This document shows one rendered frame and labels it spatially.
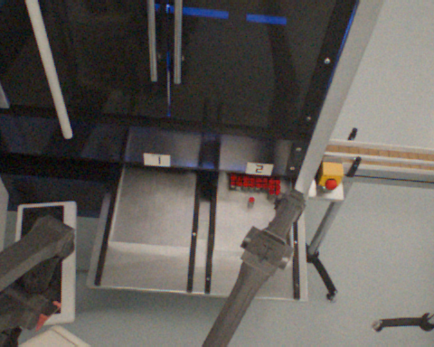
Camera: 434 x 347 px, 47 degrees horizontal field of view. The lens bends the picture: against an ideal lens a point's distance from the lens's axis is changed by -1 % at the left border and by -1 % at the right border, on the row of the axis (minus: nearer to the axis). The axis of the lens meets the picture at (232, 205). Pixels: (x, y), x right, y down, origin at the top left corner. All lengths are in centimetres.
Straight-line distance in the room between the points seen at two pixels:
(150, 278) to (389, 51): 284
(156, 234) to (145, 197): 15
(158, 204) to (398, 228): 163
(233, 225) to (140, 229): 31
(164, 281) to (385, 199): 177
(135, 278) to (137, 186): 35
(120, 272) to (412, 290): 168
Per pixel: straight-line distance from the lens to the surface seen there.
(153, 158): 169
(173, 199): 177
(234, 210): 176
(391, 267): 285
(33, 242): 109
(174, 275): 163
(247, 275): 102
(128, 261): 166
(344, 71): 140
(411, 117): 357
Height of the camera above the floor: 237
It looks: 57 degrees down
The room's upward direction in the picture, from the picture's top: 10 degrees clockwise
